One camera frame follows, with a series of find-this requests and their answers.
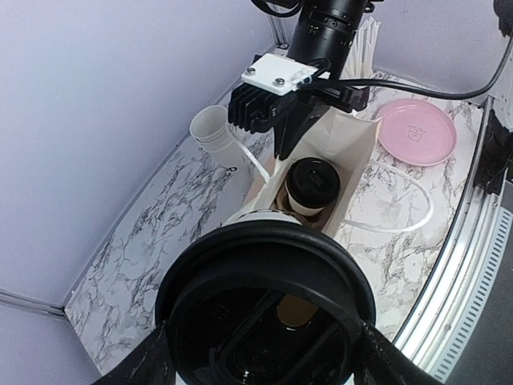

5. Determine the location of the brown cardboard cup carrier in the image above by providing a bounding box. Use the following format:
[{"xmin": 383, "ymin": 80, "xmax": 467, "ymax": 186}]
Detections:
[{"xmin": 274, "ymin": 188, "xmax": 329, "ymax": 229}]

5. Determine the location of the bundle of white wrapped straws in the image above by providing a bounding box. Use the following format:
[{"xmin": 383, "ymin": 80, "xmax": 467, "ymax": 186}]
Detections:
[{"xmin": 341, "ymin": 17, "xmax": 381, "ymax": 79}]

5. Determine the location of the black coffee cup lid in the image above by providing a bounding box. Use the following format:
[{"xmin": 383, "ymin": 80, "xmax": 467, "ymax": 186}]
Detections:
[{"xmin": 285, "ymin": 157, "xmax": 341, "ymax": 205}]

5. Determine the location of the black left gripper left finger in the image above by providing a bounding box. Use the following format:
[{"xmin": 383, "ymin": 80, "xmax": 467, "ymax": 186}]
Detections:
[{"xmin": 94, "ymin": 322, "xmax": 176, "ymax": 385}]

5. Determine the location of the left aluminium frame post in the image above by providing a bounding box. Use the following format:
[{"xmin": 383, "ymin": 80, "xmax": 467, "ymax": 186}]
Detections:
[{"xmin": 1, "ymin": 290, "xmax": 66, "ymax": 318}]

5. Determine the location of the brown paper takeout bag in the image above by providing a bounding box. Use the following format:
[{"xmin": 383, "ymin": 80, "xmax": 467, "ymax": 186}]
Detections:
[{"xmin": 226, "ymin": 110, "xmax": 434, "ymax": 241}]

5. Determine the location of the white paper coffee cup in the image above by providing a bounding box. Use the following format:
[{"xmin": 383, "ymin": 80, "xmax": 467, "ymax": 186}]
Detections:
[{"xmin": 285, "ymin": 185, "xmax": 329, "ymax": 217}]

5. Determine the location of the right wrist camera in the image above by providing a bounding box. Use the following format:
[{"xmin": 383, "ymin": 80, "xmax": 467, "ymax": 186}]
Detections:
[{"xmin": 228, "ymin": 53, "xmax": 331, "ymax": 133}]

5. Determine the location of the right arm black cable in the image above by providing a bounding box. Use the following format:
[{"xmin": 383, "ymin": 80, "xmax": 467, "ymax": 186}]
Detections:
[{"xmin": 248, "ymin": 0, "xmax": 513, "ymax": 101}]

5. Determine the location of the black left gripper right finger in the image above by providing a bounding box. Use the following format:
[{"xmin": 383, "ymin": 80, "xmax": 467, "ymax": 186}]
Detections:
[{"xmin": 353, "ymin": 321, "xmax": 441, "ymax": 385}]

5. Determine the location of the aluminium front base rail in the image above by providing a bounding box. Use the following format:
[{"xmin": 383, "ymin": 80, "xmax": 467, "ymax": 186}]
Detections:
[{"xmin": 394, "ymin": 97, "xmax": 512, "ymax": 383}]

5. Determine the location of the aluminium frame post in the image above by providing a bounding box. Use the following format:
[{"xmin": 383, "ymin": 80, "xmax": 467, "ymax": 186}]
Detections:
[
  {"xmin": 1, "ymin": 290, "xmax": 66, "ymax": 318},
  {"xmin": 267, "ymin": 2, "xmax": 289, "ymax": 50}
]

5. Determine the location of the stack of white paper cups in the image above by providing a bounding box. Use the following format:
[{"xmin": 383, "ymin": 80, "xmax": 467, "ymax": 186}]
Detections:
[{"xmin": 189, "ymin": 105, "xmax": 244, "ymax": 172}]

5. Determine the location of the pink plastic plate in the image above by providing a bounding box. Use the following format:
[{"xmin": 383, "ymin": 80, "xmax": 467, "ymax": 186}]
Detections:
[{"xmin": 375, "ymin": 99, "xmax": 457, "ymax": 167}]

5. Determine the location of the right aluminium frame post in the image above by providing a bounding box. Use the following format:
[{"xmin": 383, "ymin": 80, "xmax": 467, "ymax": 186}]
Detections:
[{"xmin": 267, "ymin": 2, "xmax": 289, "ymax": 50}]

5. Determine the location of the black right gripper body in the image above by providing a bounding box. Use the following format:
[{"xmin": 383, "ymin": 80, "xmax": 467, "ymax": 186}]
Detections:
[{"xmin": 274, "ymin": 0, "xmax": 371, "ymax": 159}]

